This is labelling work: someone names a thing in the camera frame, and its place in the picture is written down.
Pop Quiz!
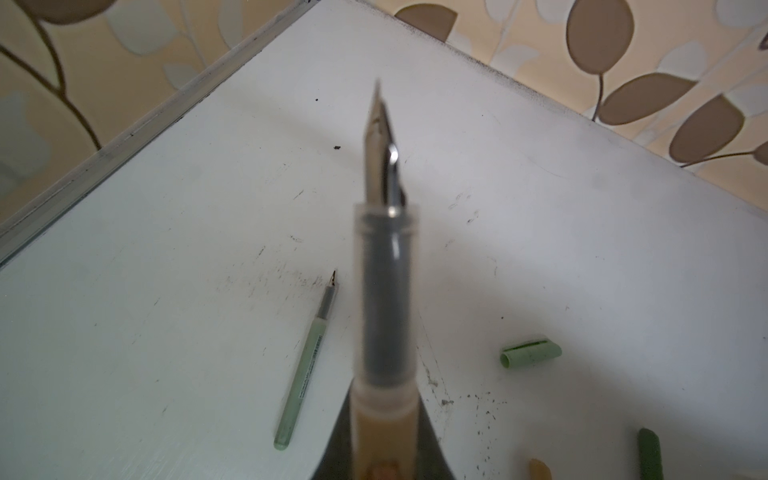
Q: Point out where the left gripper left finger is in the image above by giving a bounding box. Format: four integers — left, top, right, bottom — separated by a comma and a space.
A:
311, 383, 353, 480

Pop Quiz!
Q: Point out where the dark green pen cap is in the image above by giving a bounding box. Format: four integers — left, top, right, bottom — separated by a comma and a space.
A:
637, 428, 664, 480

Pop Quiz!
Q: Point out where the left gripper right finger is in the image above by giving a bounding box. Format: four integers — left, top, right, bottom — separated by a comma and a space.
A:
416, 399, 456, 480

